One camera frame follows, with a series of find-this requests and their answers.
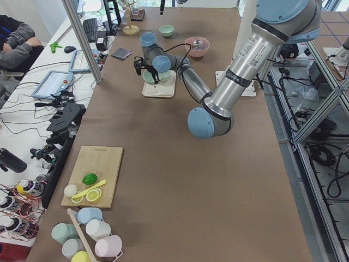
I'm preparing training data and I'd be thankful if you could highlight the yellow cap sauce bottle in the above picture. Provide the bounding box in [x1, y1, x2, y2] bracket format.
[17, 180, 45, 197]

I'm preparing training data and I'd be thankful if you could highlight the green lime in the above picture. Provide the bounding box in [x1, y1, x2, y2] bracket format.
[82, 173, 98, 185]

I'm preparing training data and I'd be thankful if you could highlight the blue cup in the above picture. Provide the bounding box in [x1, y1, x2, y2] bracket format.
[77, 207, 103, 225]

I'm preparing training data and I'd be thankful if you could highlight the grey cup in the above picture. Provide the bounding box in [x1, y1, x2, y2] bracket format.
[62, 239, 84, 259]

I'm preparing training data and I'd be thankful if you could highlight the wooden cup rack handle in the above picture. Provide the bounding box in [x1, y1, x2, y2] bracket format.
[67, 208, 97, 262]

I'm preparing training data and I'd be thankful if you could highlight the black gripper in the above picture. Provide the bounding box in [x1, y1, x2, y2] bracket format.
[133, 56, 159, 84]

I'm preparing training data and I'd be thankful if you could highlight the black keyboard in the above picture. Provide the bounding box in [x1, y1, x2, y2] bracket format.
[82, 18, 98, 43]

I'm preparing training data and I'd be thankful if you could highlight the copper wire bottle rack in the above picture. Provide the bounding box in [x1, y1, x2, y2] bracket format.
[1, 180, 46, 242]

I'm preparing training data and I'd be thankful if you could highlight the green cup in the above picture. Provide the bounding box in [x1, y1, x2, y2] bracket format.
[51, 223, 78, 245]

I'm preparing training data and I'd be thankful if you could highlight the yellow plastic knife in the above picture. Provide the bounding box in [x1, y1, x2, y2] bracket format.
[72, 179, 107, 198]

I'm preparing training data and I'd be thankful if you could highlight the wooden cutting board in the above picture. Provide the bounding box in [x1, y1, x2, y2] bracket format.
[61, 146, 123, 209]

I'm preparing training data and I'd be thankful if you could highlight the white cup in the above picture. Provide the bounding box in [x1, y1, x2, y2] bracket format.
[85, 219, 111, 241]

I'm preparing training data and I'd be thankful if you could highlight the beige rabbit tray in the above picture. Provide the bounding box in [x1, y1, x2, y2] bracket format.
[142, 70, 176, 98]

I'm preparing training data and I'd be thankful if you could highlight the wooden mug tree stand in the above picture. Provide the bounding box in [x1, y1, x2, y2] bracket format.
[117, 0, 140, 35]

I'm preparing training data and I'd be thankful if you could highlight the metal ice scoop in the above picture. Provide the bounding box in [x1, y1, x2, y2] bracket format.
[191, 39, 205, 50]

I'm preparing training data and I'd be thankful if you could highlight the green bowl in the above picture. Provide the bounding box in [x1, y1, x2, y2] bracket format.
[159, 25, 175, 38]
[158, 70, 171, 82]
[142, 70, 164, 85]

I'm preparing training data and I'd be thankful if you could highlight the aluminium frame post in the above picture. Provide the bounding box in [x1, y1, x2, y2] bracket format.
[62, 0, 102, 84]

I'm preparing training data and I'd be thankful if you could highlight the seated person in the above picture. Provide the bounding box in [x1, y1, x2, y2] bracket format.
[1, 15, 44, 73]

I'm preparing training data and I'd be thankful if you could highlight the lemon slice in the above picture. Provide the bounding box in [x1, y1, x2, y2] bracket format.
[86, 188, 102, 202]
[71, 196, 84, 204]

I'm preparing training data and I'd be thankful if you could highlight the black water bottle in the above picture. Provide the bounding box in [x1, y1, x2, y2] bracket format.
[1, 148, 27, 173]

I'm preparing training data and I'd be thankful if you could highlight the pink cup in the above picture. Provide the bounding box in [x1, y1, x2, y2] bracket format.
[95, 235, 123, 257]

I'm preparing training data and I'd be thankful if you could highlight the black tool stand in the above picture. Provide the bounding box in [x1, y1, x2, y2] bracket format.
[46, 103, 86, 146]

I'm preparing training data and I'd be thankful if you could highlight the green bowl on tray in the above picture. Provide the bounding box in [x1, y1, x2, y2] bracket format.
[158, 70, 171, 82]

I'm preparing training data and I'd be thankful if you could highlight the grey folded cloth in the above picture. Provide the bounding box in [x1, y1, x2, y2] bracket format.
[111, 47, 131, 61]

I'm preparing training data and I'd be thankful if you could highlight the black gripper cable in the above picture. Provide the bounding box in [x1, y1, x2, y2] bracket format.
[162, 42, 191, 82]

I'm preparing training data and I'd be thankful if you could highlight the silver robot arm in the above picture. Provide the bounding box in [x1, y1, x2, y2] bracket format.
[134, 1, 321, 139]

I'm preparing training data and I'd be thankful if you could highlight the black computer mouse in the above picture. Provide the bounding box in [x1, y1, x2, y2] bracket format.
[64, 46, 76, 53]

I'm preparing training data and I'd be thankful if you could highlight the pink bowl with ice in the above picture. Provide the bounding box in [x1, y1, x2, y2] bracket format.
[185, 37, 210, 58]

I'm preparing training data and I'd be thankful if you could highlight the white garlic bulb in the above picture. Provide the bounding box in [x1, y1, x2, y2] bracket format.
[64, 184, 78, 197]

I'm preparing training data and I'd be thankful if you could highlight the yellow cup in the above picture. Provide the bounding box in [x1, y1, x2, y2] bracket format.
[71, 251, 91, 262]

